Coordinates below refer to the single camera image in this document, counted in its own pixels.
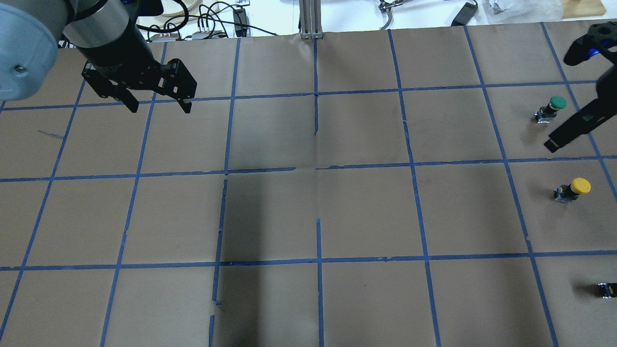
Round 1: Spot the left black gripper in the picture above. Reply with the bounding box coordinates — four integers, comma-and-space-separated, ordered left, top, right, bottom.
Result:
81, 31, 198, 114

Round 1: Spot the clear plastic bag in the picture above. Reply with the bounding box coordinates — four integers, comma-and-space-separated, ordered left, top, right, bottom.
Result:
480, 0, 564, 24

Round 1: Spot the aluminium frame post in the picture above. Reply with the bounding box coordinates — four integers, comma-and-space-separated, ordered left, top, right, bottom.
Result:
299, 0, 323, 41

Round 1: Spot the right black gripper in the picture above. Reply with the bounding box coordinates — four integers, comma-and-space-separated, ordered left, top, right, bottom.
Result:
544, 22, 617, 152

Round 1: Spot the wooden board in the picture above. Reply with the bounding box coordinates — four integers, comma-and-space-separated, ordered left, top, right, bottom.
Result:
561, 0, 607, 19

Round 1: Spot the metal cane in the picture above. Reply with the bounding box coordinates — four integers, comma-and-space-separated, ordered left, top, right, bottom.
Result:
377, 0, 412, 30

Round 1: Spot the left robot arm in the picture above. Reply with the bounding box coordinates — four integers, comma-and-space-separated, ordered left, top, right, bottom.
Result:
0, 0, 198, 113

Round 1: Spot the small black button base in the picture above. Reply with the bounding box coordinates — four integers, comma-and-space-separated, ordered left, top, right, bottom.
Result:
596, 282, 617, 299

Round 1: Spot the black power adapter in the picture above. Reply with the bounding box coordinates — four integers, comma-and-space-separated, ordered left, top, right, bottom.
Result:
233, 7, 249, 37

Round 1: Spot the yellow push button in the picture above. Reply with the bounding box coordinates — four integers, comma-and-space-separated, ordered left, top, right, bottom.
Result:
553, 177, 592, 204

